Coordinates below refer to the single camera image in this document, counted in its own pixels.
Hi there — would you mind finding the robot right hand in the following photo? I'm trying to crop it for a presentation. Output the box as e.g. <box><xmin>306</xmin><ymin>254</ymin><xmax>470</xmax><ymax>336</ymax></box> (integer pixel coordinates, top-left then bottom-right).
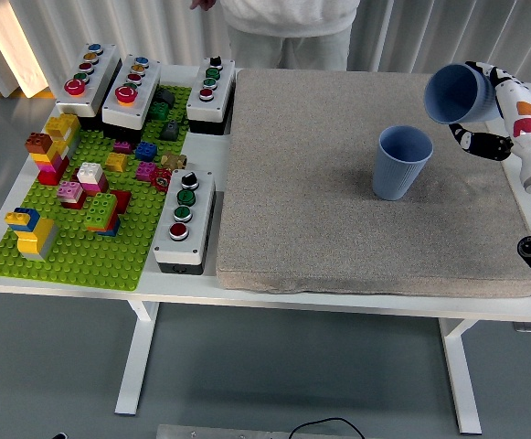
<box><xmin>447</xmin><ymin>60</ymin><xmax>531</xmax><ymax>182</ymax></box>

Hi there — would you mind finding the blue ribbed cup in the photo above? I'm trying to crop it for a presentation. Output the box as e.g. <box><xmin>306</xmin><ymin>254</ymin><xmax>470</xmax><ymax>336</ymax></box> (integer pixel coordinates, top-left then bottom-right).
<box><xmin>372</xmin><ymin>124</ymin><xmax>434</xmax><ymax>201</ymax></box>
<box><xmin>423</xmin><ymin>63</ymin><xmax>495</xmax><ymax>125</ymax></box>

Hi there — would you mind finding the four-button control box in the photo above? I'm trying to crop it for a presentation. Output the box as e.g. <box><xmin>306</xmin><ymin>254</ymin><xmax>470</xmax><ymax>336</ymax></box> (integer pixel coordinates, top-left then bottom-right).
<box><xmin>152</xmin><ymin>168</ymin><xmax>217</xmax><ymax>276</ymax></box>
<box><xmin>186</xmin><ymin>55</ymin><xmax>238</xmax><ymax>136</ymax></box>

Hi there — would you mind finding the person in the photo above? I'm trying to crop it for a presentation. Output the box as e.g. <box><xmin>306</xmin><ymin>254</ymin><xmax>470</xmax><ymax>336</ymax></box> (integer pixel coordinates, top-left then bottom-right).
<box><xmin>218</xmin><ymin>0</ymin><xmax>362</xmax><ymax>71</ymax></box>

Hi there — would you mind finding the five-button control box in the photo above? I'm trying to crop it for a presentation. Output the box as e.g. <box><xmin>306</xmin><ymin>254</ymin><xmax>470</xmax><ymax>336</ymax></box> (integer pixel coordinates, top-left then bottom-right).
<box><xmin>54</xmin><ymin>43</ymin><xmax>122</xmax><ymax>131</ymax></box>
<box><xmin>101</xmin><ymin>54</ymin><xmax>163</xmax><ymax>141</ymax></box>

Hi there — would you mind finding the dark grey curved piece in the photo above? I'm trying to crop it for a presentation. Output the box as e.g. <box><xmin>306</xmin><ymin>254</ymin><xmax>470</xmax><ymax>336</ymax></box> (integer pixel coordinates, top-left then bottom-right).
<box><xmin>154</xmin><ymin>87</ymin><xmax>177</xmax><ymax>110</ymax></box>

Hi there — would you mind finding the white table leg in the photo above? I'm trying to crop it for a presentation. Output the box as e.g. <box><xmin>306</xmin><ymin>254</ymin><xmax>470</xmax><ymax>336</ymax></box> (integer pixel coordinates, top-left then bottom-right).
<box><xmin>438</xmin><ymin>317</ymin><xmax>483</xmax><ymax>435</ymax></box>
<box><xmin>114</xmin><ymin>300</ymin><xmax>161</xmax><ymax>416</ymax></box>

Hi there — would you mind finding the white pleated curtain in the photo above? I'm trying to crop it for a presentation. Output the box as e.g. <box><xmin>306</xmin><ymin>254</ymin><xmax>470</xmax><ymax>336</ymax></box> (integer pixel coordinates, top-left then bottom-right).
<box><xmin>0</xmin><ymin>0</ymin><xmax>531</xmax><ymax>100</ymax></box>

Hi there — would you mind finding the brass pipe fitting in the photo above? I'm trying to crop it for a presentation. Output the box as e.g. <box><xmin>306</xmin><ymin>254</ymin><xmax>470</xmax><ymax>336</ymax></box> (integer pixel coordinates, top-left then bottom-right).
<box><xmin>160</xmin><ymin>152</ymin><xmax>188</xmax><ymax>171</ymax></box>

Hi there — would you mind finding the green studded baseplate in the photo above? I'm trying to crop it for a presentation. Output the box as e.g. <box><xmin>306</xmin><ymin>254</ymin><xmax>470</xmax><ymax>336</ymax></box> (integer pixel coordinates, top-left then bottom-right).
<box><xmin>0</xmin><ymin>84</ymin><xmax>193</xmax><ymax>293</ymax></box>

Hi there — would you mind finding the red valve handwheel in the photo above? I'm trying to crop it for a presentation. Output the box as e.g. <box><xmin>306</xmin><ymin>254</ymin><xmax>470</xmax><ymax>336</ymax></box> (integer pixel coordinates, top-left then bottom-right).
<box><xmin>150</xmin><ymin>167</ymin><xmax>174</xmax><ymax>192</ymax></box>

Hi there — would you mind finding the yellow and white brick tower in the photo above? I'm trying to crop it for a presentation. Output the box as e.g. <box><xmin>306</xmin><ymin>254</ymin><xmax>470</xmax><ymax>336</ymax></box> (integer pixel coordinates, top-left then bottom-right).
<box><xmin>44</xmin><ymin>112</ymin><xmax>82</xmax><ymax>159</ymax></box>

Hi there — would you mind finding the blue yellow grey brick stack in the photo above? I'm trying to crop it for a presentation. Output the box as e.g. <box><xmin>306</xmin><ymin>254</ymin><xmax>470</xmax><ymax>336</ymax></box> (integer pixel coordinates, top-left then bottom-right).
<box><xmin>4</xmin><ymin>207</ymin><xmax>59</xmax><ymax>262</ymax></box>

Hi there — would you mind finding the white and pink brick stack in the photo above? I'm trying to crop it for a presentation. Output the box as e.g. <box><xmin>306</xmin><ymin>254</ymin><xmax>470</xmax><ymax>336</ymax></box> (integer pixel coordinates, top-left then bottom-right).
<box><xmin>75</xmin><ymin>161</ymin><xmax>110</xmax><ymax>197</ymax></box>

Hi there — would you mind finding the grey-brown foam mat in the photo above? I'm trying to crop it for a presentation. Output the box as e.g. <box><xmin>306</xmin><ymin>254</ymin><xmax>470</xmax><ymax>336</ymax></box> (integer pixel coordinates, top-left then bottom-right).
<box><xmin>215</xmin><ymin>68</ymin><xmax>531</xmax><ymax>299</ymax></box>

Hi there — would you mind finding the brown-topped brick tower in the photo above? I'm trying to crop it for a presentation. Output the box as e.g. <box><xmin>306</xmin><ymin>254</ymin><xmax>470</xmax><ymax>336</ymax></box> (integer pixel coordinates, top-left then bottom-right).
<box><xmin>24</xmin><ymin>131</ymin><xmax>70</xmax><ymax>187</ymax></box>

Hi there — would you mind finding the pink white red brick stack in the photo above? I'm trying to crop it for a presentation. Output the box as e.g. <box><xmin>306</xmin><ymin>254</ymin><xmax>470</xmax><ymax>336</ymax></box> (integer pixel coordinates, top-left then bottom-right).
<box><xmin>56</xmin><ymin>180</ymin><xmax>88</xmax><ymax>210</ymax></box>

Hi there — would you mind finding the green-topped brick stack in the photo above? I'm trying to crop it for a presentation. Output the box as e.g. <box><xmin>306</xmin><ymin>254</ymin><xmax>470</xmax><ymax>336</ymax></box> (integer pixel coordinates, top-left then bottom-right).
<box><xmin>83</xmin><ymin>191</ymin><xmax>122</xmax><ymax>238</ymax></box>

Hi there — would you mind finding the black cable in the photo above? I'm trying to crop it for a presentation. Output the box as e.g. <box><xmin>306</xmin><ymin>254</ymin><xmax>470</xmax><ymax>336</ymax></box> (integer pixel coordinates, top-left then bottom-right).
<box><xmin>289</xmin><ymin>416</ymin><xmax>366</xmax><ymax>439</ymax></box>

